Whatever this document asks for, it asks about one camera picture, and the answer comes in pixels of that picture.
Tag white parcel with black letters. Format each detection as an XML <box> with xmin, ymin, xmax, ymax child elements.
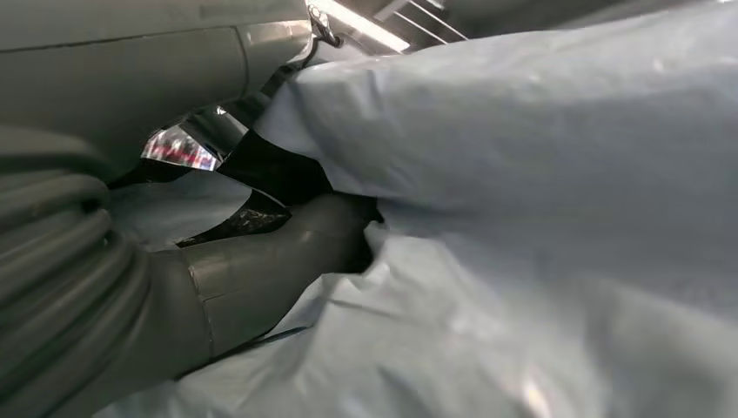
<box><xmin>95</xmin><ymin>0</ymin><xmax>738</xmax><ymax>418</ymax></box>

